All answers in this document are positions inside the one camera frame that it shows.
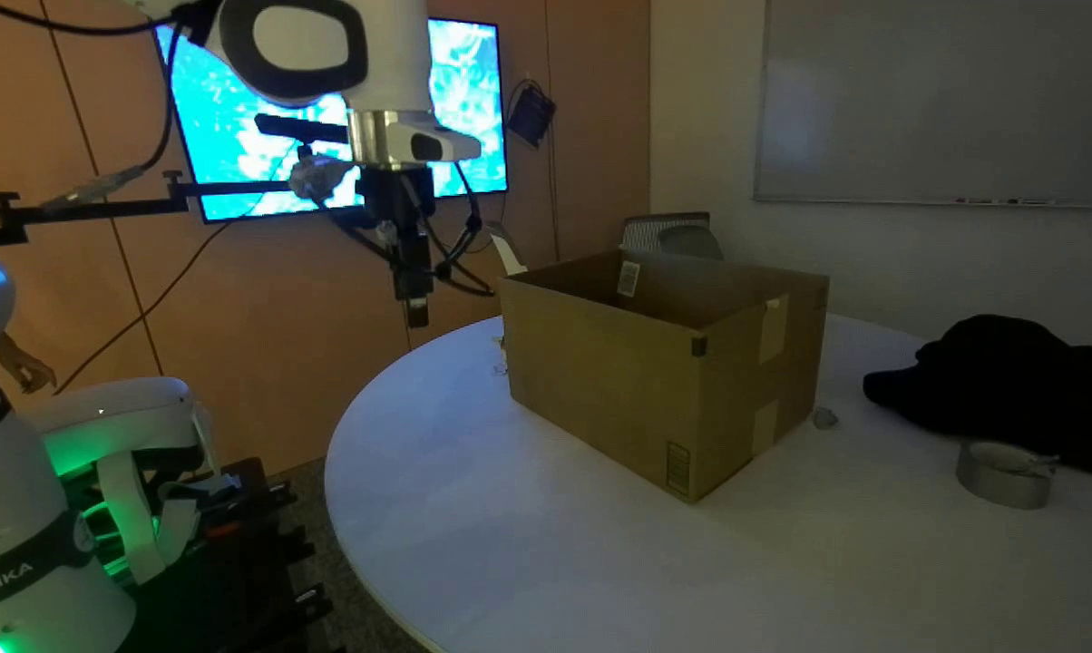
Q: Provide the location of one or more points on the grey chair backrest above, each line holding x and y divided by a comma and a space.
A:
672, 235

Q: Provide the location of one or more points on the wall whiteboard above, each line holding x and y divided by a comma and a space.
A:
943, 95

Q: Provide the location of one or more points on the brown cardboard box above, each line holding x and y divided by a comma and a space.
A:
639, 386

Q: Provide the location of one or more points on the grey tape roll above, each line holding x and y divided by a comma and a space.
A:
1003, 474

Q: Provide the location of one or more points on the black cloth heap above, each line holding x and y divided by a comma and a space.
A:
1018, 386

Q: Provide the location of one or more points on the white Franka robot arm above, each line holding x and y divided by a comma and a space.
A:
11, 532

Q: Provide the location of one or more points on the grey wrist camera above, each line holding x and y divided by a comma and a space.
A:
437, 141

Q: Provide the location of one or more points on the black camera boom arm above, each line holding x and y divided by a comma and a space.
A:
94, 208

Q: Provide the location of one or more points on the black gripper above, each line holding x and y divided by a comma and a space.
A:
398, 205

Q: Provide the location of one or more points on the wall television screen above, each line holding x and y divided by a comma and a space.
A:
471, 111

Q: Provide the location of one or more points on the black wall device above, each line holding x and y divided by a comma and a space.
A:
531, 112

